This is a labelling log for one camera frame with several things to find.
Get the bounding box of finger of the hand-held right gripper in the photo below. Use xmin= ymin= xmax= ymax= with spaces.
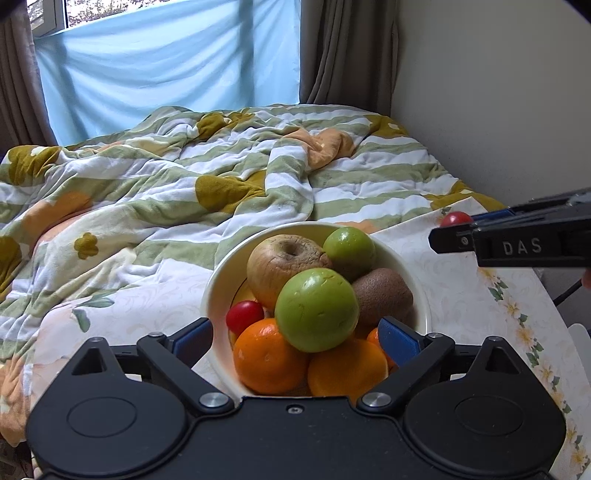
xmin=428 ymin=225 xmax=477 ymax=256
xmin=471 ymin=187 xmax=591 ymax=228

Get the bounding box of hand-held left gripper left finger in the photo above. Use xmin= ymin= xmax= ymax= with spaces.
xmin=69 ymin=318 xmax=235 ymax=414

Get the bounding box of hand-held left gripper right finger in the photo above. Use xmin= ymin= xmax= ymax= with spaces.
xmin=358 ymin=316 xmax=525 ymax=414

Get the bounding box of small tangerine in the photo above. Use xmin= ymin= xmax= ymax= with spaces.
xmin=366 ymin=327 xmax=398 ymax=370

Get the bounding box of red cherry tomato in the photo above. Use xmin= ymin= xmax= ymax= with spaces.
xmin=226 ymin=300 xmax=265 ymax=336
xmin=440 ymin=211 xmax=474 ymax=228

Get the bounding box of cream oval bowl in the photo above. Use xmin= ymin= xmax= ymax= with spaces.
xmin=201 ymin=222 xmax=432 ymax=398

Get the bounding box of large yellow-orange orange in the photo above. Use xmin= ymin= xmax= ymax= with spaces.
xmin=307 ymin=337 xmax=389 ymax=398

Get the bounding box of large deep orange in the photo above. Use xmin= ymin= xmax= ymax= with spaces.
xmin=233 ymin=318 xmax=311 ymax=395

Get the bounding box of large green citrus fruit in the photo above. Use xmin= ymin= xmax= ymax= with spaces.
xmin=274 ymin=269 xmax=360 ymax=353

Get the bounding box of small green citrus fruit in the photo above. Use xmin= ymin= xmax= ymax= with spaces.
xmin=322 ymin=226 xmax=377 ymax=282

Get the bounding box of brown kiwi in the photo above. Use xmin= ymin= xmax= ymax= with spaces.
xmin=352 ymin=268 xmax=414 ymax=329

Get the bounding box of floral tablecloth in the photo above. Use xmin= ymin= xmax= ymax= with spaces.
xmin=28 ymin=196 xmax=591 ymax=480

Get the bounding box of white plastic object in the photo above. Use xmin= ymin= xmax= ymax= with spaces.
xmin=567 ymin=323 xmax=591 ymax=356

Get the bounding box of yellow-red apple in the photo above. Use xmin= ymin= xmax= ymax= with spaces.
xmin=246 ymin=234 xmax=332 ymax=312

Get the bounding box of floral striped blanket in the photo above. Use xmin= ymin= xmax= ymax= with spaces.
xmin=0 ymin=104 xmax=509 ymax=448

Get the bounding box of brown curtain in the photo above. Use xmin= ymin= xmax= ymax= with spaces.
xmin=299 ymin=0 xmax=400 ymax=117
xmin=0 ymin=18 xmax=57 ymax=155

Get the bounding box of light blue window cloth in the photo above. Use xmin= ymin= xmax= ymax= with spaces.
xmin=34 ymin=0 xmax=303 ymax=148

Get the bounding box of window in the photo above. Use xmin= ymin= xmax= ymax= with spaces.
xmin=28 ymin=0 xmax=176 ymax=37

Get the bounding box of black cable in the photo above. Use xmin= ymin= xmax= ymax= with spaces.
xmin=551 ymin=276 xmax=585 ymax=306

